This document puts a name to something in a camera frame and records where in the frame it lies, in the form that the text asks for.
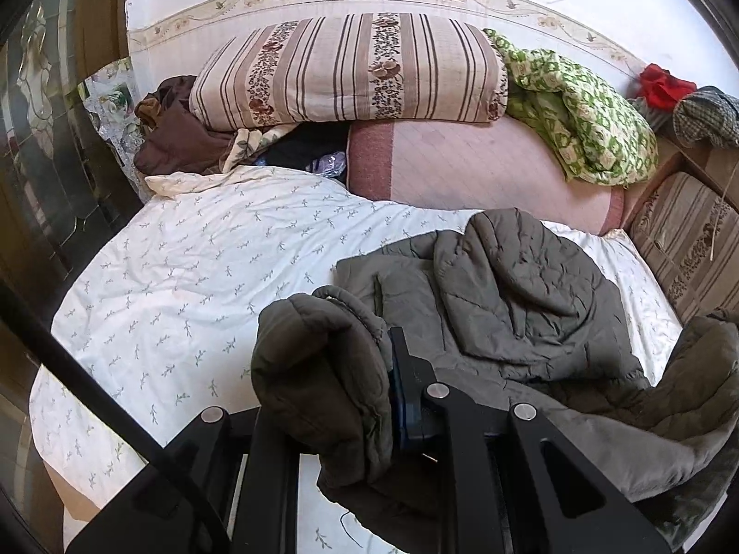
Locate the brown cloth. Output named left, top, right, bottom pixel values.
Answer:
left=134, top=75, right=237, bottom=177

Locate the clear plastic bag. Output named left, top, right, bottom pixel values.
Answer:
left=309, top=150, right=348, bottom=178

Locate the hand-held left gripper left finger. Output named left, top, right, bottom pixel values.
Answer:
left=66, top=407, right=301, bottom=554

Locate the red cloth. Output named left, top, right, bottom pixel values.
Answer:
left=638, top=63, right=699, bottom=110

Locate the striped floral cushion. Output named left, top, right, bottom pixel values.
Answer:
left=629, top=170, right=739, bottom=324

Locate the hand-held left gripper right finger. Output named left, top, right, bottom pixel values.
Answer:
left=387, top=326, right=672, bottom=554

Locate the green patterned quilt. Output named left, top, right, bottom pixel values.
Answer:
left=484, top=29, right=659, bottom=188

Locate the cream floral cloth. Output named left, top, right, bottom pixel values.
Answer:
left=222, top=124, right=290, bottom=173

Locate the white leaf-print bed sheet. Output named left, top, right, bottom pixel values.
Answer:
left=29, top=164, right=685, bottom=554

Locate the black cloth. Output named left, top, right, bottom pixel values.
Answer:
left=257, top=121, right=350, bottom=177

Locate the olive quilted hooded jacket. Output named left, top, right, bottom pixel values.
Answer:
left=251, top=208, right=739, bottom=554

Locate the striped floral pillow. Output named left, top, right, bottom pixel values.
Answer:
left=189, top=14, right=509, bottom=131

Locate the brown wooden frame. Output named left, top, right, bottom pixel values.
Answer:
left=624, top=135, right=739, bottom=232

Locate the thin hanging string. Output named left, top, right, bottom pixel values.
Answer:
left=707, top=185, right=734, bottom=263

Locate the pink striped blanket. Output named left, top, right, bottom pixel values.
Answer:
left=346, top=118, right=627, bottom=237

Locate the checkered cloth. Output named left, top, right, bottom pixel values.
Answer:
left=632, top=86, right=739, bottom=148

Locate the dark glass door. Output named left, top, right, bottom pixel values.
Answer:
left=0, top=0, right=142, bottom=324

